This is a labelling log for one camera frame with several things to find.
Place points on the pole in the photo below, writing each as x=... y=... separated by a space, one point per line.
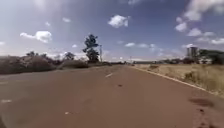
x=100 y=53

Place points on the tall dark tree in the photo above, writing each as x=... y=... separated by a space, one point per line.
x=90 y=48

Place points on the row of bushes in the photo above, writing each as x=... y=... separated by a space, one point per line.
x=40 y=62

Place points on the tall grey building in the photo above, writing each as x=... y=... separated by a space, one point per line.
x=192 y=52

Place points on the dry grass field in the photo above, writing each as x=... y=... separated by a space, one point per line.
x=193 y=75

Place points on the row of distant trees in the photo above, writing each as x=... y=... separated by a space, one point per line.
x=200 y=57

